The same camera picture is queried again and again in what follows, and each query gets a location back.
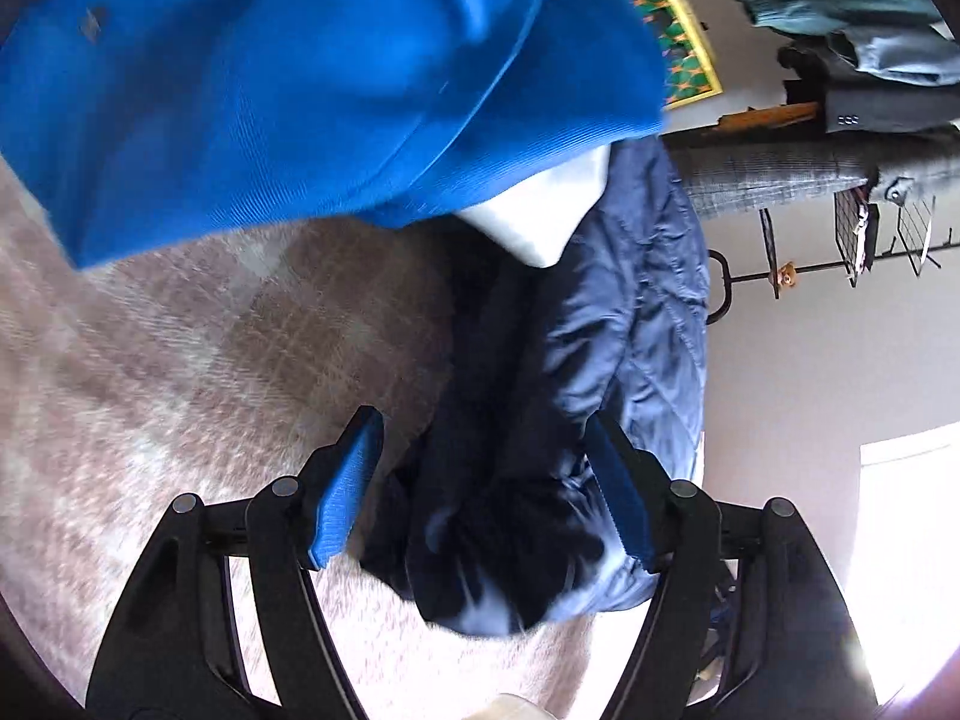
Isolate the plaid bed cover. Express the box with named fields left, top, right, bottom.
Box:
left=0, top=154, right=601, bottom=720

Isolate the teal denim jacket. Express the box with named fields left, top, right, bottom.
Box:
left=731, top=0, right=946, bottom=35

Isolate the black blazer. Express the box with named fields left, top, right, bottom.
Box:
left=780, top=37, right=960, bottom=137

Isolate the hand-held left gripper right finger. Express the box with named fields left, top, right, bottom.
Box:
left=585, top=414, right=880, bottom=720

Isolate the navy puffer jacket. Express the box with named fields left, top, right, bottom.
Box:
left=360, top=139, right=712, bottom=638

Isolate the grey plaid coat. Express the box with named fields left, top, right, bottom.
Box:
left=675, top=142, right=960, bottom=222

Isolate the black metal clothes rack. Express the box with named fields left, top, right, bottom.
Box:
left=667, top=112, right=960, bottom=325

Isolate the yellow green patterned crate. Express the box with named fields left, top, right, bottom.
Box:
left=609, top=0, right=725, bottom=112

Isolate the brown hanging garment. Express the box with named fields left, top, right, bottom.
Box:
left=718, top=101, right=818, bottom=130

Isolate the window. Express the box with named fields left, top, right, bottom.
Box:
left=855, top=427, right=960, bottom=691

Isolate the blue and white jacket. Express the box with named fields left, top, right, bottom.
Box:
left=0, top=0, right=668, bottom=271

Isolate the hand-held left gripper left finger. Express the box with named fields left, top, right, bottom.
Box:
left=85, top=405, right=387, bottom=720

